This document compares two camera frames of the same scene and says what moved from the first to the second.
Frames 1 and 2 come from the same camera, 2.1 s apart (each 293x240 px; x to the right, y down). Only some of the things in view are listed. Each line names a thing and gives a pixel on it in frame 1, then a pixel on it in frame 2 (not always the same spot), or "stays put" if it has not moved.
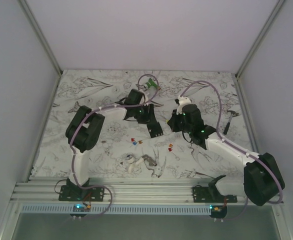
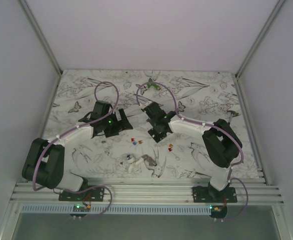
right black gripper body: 178,124 -> 153,124
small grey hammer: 227,125 stays put
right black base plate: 211,194 stays put
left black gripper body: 144,113 -> 112,125
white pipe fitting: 130,159 stays put
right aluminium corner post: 259,38 stays put
